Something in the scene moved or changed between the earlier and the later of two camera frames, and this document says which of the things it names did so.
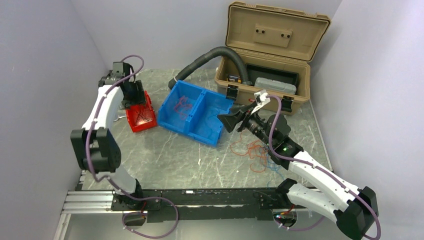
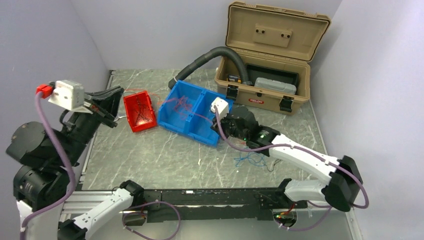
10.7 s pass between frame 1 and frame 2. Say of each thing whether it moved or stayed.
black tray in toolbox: stayed
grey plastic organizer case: stayed
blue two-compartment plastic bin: stayed
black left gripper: moved
